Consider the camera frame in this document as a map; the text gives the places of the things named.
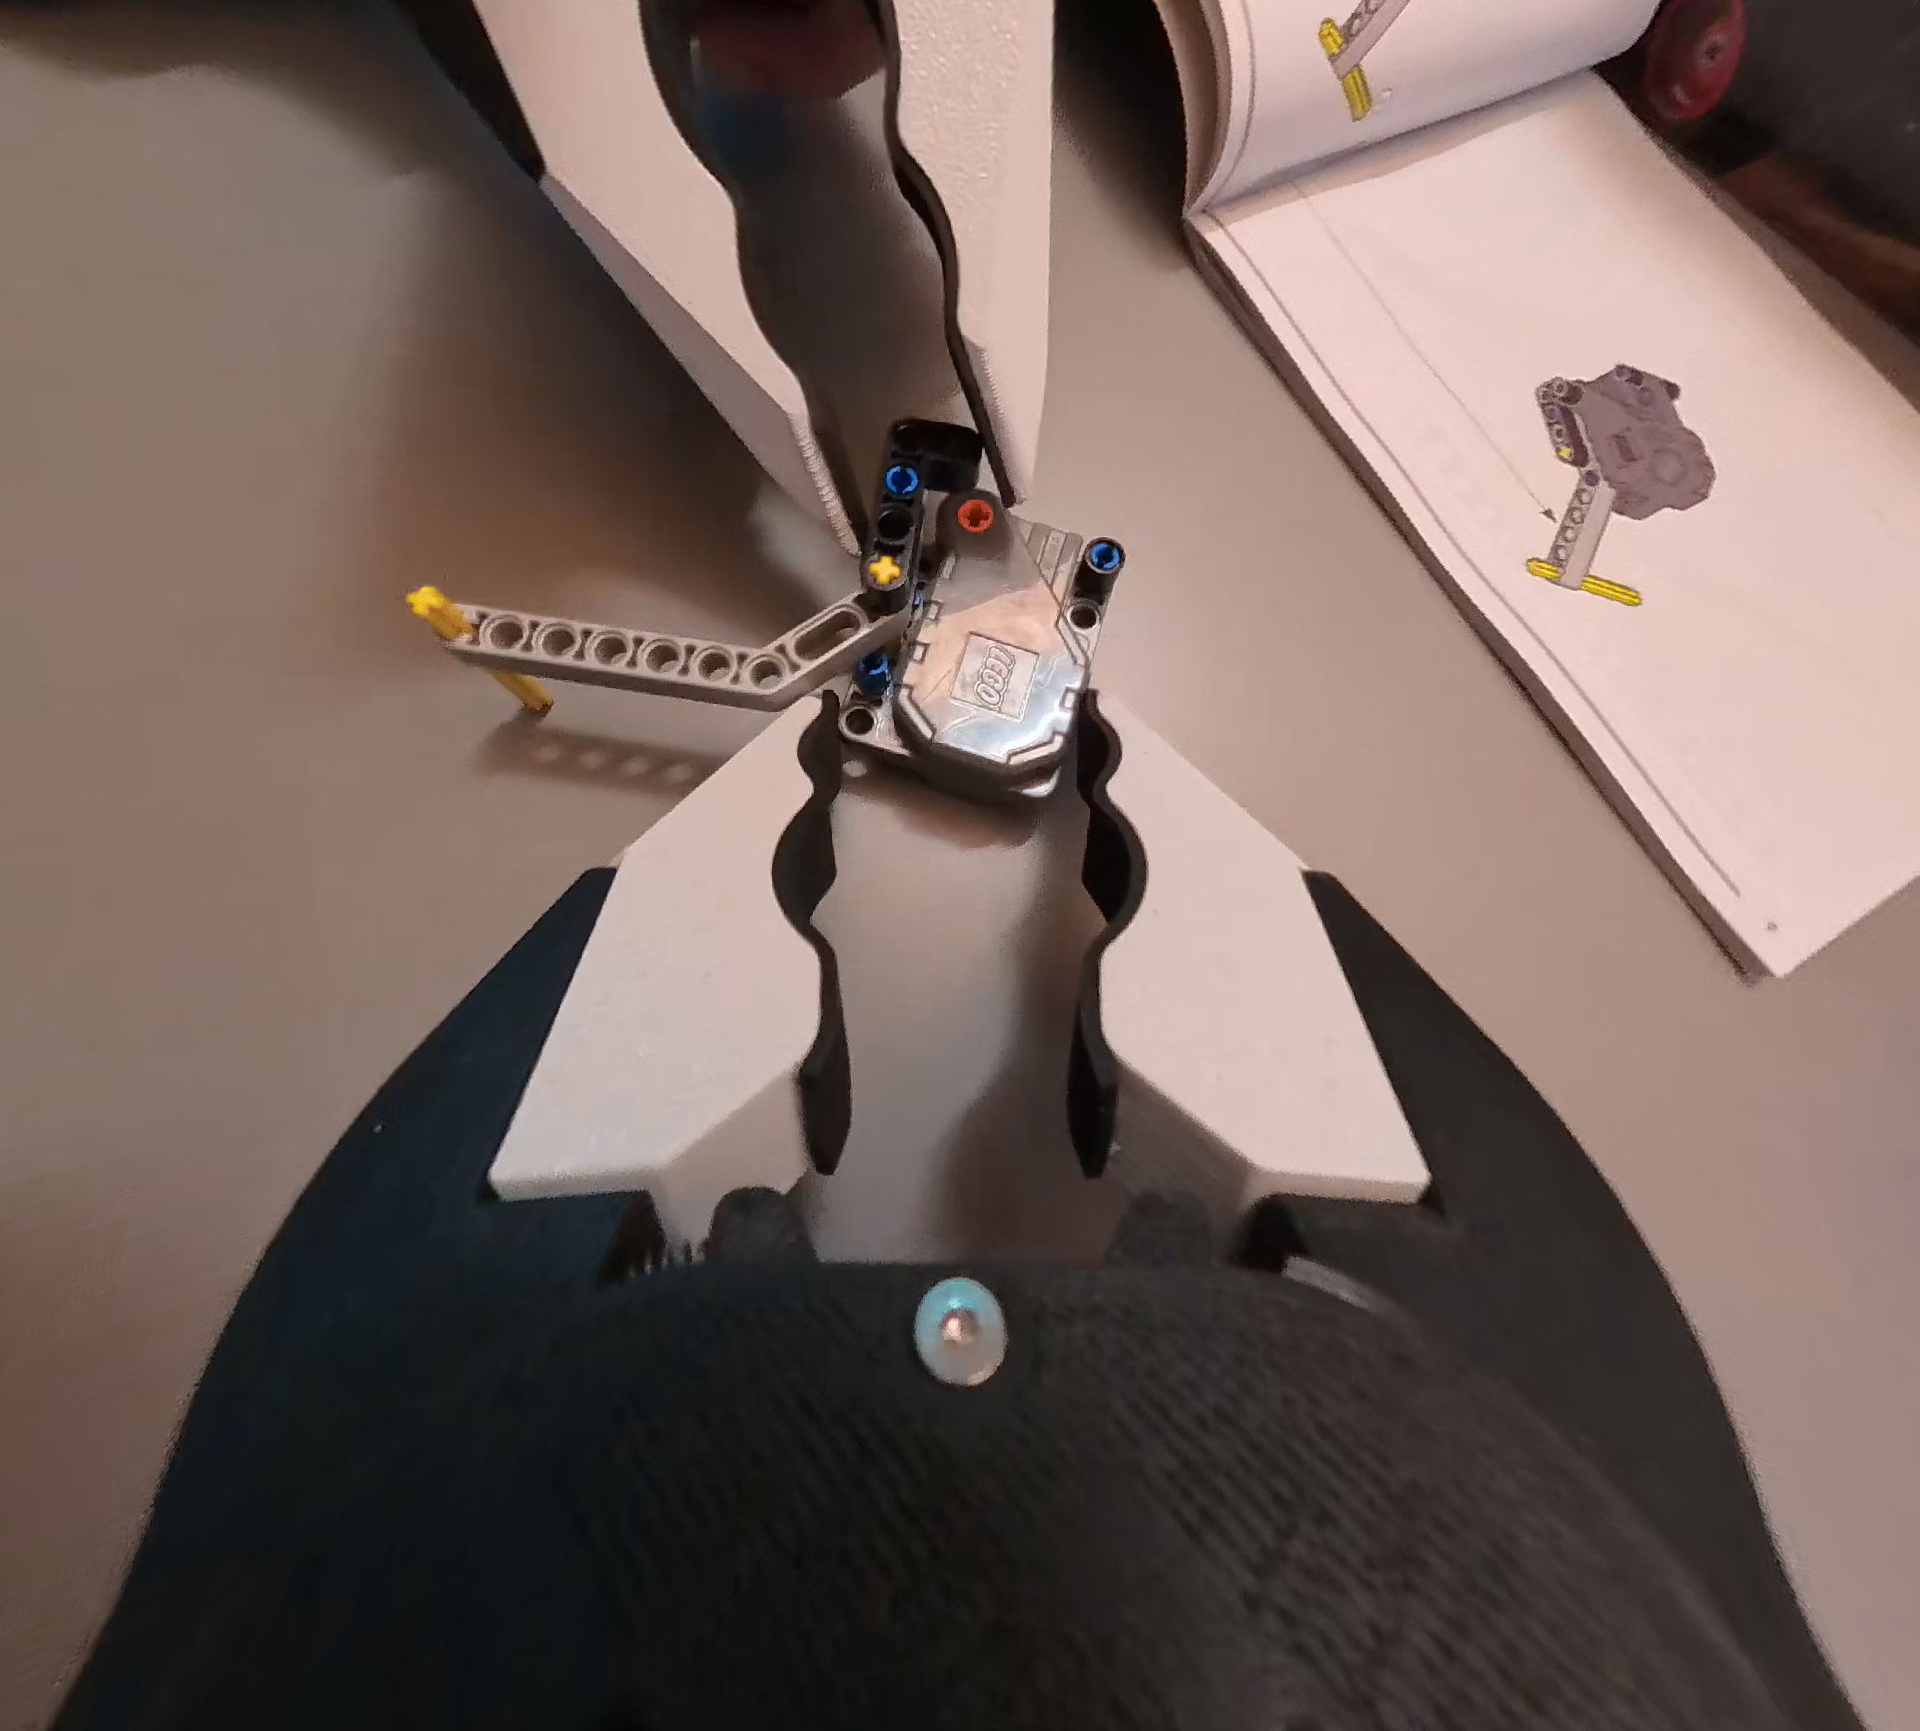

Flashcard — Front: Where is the white instruction booklet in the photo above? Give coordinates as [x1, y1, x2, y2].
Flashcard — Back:
[1036, 0, 1920, 983]

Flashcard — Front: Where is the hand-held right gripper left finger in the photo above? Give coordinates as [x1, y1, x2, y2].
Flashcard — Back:
[485, 694, 858, 1239]

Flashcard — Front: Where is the person's left hand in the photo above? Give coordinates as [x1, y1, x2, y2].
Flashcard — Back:
[696, 0, 879, 107]

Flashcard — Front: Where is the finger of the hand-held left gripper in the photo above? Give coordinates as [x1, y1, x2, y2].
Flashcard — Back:
[764, 0, 1060, 495]
[387, 0, 858, 548]

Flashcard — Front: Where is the grey toy brick assembly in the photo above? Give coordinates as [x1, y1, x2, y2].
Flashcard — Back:
[405, 416, 1131, 808]

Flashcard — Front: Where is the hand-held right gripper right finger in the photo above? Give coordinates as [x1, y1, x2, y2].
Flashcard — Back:
[1069, 694, 1432, 1209]

